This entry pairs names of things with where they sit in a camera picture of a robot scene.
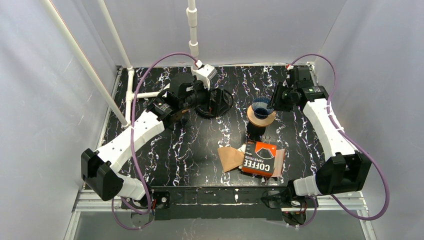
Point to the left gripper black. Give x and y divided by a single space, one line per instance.
213 100

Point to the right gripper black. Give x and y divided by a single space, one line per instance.
276 99

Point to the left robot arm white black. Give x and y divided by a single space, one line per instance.
100 168

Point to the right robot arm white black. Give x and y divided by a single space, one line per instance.
345 168

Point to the black red dripper cup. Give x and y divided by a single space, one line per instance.
254 133

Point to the loose brown paper filter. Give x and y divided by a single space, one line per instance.
230 158

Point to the orange coffee filter box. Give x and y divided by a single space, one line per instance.
259 158

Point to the brown paper coffee filters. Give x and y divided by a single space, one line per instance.
279 160

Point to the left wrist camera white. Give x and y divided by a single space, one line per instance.
205 74

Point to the white pvc pipe frame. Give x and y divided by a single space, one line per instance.
74 23

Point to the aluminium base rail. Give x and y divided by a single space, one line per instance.
216 213

